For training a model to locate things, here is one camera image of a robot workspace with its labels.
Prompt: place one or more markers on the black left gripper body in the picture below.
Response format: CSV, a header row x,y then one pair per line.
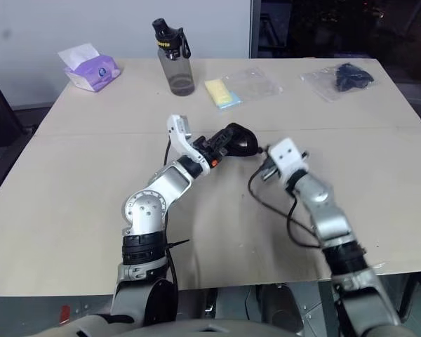
x,y
207,145

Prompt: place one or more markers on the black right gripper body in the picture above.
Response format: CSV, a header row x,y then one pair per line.
x,y
269,165

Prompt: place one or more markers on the black computer mouse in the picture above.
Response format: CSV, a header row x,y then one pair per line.
x,y
245,141

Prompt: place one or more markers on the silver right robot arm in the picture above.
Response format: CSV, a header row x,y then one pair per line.
x,y
322,201

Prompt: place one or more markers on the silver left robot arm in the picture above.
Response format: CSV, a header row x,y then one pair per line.
x,y
168,182

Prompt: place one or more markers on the yellow sponge blue base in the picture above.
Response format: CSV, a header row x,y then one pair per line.
x,y
220,92

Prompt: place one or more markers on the empty clear plastic bag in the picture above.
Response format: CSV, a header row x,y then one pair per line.
x,y
254,82

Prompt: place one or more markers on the grey water bottle black cap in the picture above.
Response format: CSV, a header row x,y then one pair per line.
x,y
178,66

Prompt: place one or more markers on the black bundled item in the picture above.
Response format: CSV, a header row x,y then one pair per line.
x,y
352,78

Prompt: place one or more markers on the purple tissue pack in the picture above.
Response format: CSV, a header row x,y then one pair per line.
x,y
91,72

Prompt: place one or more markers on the dark rounded shape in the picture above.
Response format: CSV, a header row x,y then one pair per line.
x,y
279,305

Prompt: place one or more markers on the grey metal table leg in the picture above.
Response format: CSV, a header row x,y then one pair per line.
x,y
328,309

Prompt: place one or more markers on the grey robot torso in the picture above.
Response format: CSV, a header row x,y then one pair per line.
x,y
196,328

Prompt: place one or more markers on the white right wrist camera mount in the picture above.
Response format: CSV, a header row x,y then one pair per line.
x,y
284,156

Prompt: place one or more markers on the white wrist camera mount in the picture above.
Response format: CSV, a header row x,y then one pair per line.
x,y
284,156
179,140

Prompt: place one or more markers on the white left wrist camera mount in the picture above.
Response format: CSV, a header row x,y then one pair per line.
x,y
179,140

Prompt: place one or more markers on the grey window frame post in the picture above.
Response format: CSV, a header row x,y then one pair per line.
x,y
254,28

